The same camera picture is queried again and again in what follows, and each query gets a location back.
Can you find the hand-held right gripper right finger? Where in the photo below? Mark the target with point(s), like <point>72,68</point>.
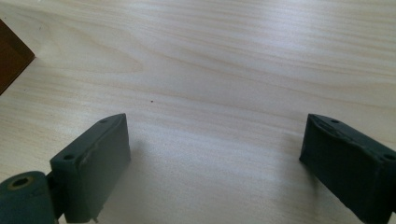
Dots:
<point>351,165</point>

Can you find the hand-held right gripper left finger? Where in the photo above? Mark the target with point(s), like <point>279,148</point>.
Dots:
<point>93,174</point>

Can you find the brown wooden board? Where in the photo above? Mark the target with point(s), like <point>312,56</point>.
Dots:
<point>11,57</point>

